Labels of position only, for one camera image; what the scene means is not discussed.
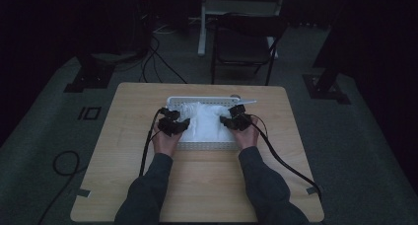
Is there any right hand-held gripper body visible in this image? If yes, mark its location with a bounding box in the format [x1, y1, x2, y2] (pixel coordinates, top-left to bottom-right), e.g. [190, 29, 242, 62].
[228, 99, 258, 132]

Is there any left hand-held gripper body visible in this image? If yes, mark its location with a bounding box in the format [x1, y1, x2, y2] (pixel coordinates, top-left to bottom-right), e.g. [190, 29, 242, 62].
[158, 107, 182, 137]

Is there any white towel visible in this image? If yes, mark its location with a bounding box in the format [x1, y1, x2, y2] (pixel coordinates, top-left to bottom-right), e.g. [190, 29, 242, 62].
[178, 101, 237, 143]

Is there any white plastic basket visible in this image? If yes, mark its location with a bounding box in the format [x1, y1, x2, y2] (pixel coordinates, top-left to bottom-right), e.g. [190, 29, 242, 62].
[165, 95, 244, 151]

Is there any person's left hand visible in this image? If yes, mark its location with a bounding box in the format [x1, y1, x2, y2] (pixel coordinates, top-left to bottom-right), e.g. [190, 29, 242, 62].
[151, 127, 183, 158]

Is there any person's right hand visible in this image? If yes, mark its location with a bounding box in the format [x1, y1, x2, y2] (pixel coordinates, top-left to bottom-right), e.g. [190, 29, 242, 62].
[231, 115, 261, 151]

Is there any black folding chair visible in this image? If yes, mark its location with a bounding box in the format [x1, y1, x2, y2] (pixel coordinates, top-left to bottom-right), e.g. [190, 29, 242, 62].
[210, 12, 288, 87]

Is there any black stand base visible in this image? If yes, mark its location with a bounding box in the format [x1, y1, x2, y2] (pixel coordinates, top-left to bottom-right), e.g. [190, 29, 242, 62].
[302, 72, 352, 106]
[63, 52, 116, 94]

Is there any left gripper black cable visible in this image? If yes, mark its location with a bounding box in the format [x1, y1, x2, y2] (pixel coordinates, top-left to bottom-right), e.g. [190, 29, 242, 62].
[139, 108, 165, 178]

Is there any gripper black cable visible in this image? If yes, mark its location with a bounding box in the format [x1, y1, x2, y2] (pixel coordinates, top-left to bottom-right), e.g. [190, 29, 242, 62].
[139, 108, 165, 178]
[248, 113, 323, 201]

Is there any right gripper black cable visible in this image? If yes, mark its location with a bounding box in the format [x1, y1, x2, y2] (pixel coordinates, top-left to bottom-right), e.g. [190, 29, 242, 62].
[248, 113, 323, 201]

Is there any black floor cables bundle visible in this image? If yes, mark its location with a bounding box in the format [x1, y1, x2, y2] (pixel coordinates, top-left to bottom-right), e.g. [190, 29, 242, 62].
[139, 36, 189, 85]

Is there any black floor cable loop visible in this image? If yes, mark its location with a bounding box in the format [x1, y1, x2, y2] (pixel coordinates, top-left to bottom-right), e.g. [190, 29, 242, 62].
[36, 149, 89, 225]

